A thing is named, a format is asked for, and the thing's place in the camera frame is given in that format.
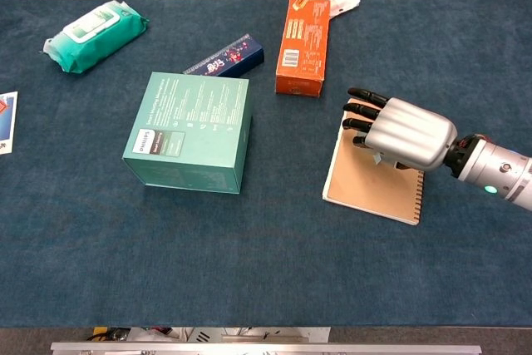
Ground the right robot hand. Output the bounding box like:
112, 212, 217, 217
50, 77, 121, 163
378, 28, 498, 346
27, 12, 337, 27
342, 87, 459, 172

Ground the brown spiral notebook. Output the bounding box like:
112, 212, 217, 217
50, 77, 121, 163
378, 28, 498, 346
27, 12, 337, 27
322, 97, 426, 226

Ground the teal Philips box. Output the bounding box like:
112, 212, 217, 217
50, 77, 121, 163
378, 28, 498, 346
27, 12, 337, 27
121, 71, 254, 195

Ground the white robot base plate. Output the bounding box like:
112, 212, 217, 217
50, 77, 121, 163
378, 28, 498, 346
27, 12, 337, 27
128, 327, 332, 343

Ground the aluminium profile rail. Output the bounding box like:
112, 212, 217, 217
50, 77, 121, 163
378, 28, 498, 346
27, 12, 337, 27
50, 342, 482, 355

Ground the white blue printed card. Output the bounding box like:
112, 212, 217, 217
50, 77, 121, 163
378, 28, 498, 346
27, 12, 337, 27
0, 91, 19, 155

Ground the dark blue table cloth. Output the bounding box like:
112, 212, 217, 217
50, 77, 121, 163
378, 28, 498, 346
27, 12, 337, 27
0, 0, 532, 328

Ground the dark blue long box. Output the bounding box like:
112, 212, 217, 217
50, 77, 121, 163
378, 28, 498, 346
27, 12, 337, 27
182, 32, 265, 78

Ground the orange rectangular carton box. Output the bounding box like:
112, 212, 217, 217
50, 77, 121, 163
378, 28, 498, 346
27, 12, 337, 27
274, 0, 333, 99

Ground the green wet wipes pack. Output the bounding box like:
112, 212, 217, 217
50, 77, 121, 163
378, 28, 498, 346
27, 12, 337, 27
43, 0, 150, 74

